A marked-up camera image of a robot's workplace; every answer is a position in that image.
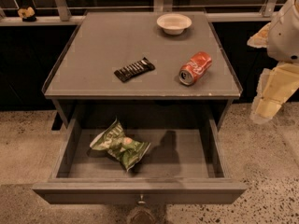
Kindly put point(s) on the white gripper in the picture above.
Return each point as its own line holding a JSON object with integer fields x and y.
{"x": 284, "y": 40}

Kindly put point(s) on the green jalapeno chip bag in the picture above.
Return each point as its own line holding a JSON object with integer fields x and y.
{"x": 117, "y": 144}

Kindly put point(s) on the open grey top drawer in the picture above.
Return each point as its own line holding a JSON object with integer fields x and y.
{"x": 184, "y": 164}

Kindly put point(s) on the metal drawer knob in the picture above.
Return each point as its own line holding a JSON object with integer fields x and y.
{"x": 141, "y": 200}

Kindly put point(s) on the red cola can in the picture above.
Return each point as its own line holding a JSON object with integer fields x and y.
{"x": 194, "y": 68}

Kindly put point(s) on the white paper bowl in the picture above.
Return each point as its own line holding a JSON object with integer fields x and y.
{"x": 174, "y": 24}

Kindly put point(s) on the black snack bar wrapper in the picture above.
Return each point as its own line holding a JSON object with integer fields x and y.
{"x": 135, "y": 69}

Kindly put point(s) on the grey wooden cabinet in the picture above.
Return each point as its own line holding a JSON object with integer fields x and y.
{"x": 108, "y": 41}

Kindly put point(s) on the small yellow black object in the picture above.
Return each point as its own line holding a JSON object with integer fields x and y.
{"x": 27, "y": 13}

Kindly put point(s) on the metal railing frame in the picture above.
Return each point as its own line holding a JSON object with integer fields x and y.
{"x": 68, "y": 12}

